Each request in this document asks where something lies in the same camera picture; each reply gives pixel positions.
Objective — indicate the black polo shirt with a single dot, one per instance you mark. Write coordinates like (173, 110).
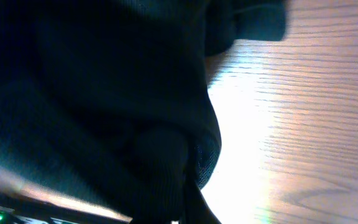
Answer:
(107, 100)

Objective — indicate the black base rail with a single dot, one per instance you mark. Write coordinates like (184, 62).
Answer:
(52, 209)

